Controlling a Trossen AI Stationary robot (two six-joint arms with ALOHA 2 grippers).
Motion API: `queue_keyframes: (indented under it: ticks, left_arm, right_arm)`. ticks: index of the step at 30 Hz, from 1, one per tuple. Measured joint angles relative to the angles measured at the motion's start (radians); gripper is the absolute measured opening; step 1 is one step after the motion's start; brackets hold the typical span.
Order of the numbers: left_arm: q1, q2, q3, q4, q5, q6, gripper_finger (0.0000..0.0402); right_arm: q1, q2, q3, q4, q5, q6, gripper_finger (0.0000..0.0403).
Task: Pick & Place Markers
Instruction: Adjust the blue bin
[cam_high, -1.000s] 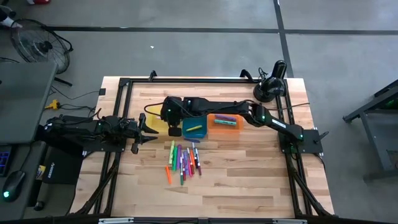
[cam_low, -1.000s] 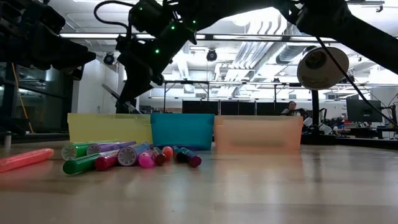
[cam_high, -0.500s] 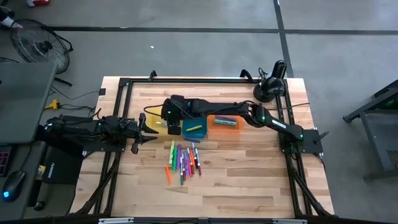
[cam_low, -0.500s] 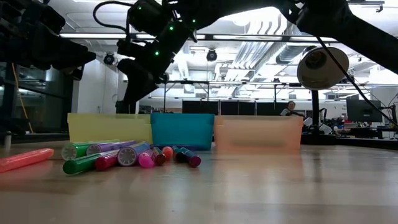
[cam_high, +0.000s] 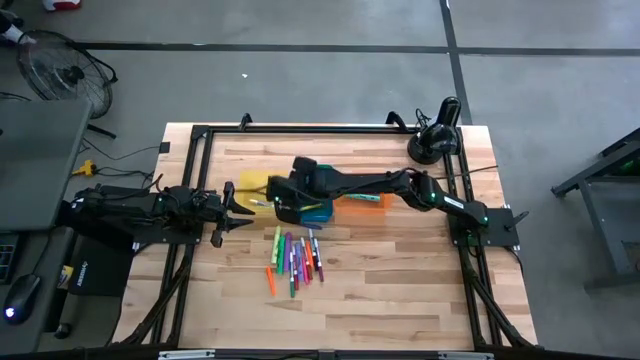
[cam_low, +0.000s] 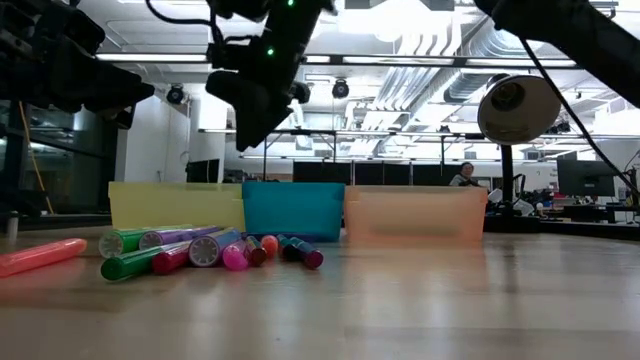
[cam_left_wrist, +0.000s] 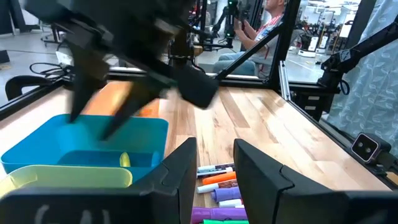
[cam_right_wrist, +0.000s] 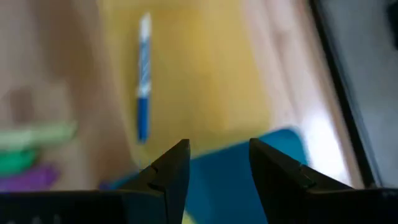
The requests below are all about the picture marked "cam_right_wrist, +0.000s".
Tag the blue plastic bin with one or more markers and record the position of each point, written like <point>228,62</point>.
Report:
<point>224,186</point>

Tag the blue dry-erase marker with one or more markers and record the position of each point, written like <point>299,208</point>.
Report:
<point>143,77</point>

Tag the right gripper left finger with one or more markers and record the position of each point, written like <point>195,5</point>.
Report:
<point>155,199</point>

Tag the yellow plastic bin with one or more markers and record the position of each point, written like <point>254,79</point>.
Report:
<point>202,77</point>

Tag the purple Sharpie marker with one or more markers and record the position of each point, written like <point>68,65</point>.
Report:
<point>28,180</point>

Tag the light green highlighter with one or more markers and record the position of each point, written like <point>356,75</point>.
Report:
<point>37,133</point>

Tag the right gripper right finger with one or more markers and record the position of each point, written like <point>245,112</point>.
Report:
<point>286,193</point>

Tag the black metal table frame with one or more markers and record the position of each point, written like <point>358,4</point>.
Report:
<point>342,93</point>

